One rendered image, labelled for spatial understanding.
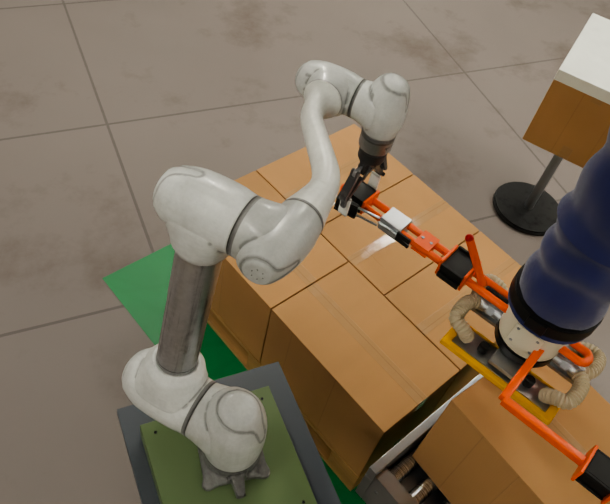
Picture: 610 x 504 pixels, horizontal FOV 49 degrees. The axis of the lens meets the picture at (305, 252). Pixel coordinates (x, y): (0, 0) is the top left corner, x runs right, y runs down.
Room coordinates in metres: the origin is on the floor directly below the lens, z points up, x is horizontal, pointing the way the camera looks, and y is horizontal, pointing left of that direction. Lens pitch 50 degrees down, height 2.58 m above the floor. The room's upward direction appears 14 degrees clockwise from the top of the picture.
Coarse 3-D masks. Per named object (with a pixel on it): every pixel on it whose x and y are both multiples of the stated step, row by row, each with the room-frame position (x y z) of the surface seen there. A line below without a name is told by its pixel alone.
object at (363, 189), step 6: (360, 186) 1.41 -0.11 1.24; (366, 186) 1.42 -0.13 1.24; (354, 192) 1.38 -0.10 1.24; (360, 192) 1.39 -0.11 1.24; (366, 192) 1.39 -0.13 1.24; (372, 192) 1.40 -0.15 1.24; (378, 192) 1.40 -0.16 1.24; (354, 198) 1.37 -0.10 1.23; (360, 198) 1.36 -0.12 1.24; (366, 198) 1.37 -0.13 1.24; (372, 198) 1.38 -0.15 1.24; (360, 204) 1.35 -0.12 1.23; (366, 204) 1.36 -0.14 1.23; (360, 210) 1.35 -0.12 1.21
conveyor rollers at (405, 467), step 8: (416, 448) 1.01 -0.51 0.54; (408, 456) 0.97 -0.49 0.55; (400, 464) 0.94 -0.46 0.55; (408, 464) 0.94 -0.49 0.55; (416, 464) 0.96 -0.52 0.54; (392, 472) 0.91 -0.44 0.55; (400, 472) 0.91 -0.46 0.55; (408, 472) 0.92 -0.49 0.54; (400, 480) 0.89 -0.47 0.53; (424, 480) 0.91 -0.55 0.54; (416, 488) 0.88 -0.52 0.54; (424, 488) 0.88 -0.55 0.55; (432, 488) 0.89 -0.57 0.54; (416, 496) 0.85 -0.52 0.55; (424, 496) 0.86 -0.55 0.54
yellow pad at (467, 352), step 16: (448, 336) 1.07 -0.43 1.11; (480, 336) 1.09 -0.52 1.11; (464, 352) 1.03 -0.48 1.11; (480, 352) 1.04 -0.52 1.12; (480, 368) 0.99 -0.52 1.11; (496, 384) 0.96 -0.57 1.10; (528, 384) 0.96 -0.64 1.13; (544, 384) 0.99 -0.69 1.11; (528, 400) 0.93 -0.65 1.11; (544, 416) 0.90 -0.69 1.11
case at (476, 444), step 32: (480, 384) 1.05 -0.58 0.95; (448, 416) 0.96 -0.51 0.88; (480, 416) 0.95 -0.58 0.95; (512, 416) 0.97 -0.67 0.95; (576, 416) 1.02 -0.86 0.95; (608, 416) 1.05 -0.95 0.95; (448, 448) 0.92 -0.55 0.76; (480, 448) 0.88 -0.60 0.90; (512, 448) 0.88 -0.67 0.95; (544, 448) 0.90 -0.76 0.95; (576, 448) 0.92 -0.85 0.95; (608, 448) 0.95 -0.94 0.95; (448, 480) 0.89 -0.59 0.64; (480, 480) 0.84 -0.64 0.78; (512, 480) 0.80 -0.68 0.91; (544, 480) 0.81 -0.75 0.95
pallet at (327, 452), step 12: (216, 324) 1.61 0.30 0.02; (228, 336) 1.57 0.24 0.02; (240, 348) 1.52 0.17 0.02; (240, 360) 1.47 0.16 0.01; (252, 360) 1.43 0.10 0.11; (312, 432) 1.22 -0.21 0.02; (324, 444) 1.19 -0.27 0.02; (324, 456) 1.14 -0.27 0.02; (336, 456) 1.10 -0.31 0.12; (336, 468) 1.09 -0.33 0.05; (348, 468) 1.06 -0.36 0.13; (348, 480) 1.05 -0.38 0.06; (360, 480) 1.06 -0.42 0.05
